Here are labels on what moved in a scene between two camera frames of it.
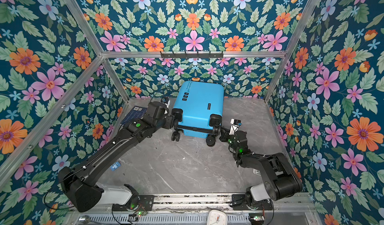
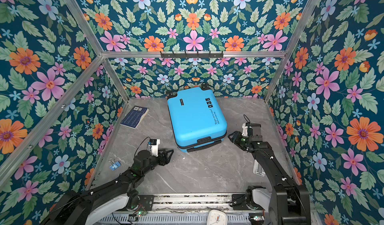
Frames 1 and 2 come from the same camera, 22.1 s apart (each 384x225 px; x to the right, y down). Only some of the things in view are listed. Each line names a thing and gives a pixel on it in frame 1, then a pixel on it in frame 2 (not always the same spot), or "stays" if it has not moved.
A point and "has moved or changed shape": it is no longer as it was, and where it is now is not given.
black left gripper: x=171 y=123 -> x=167 y=160
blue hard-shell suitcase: x=198 y=110 has moved or changed shape
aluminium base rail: x=296 y=202 stays
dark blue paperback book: x=136 y=112 stays
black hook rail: x=192 y=55 stays
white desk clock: x=217 y=217 stays
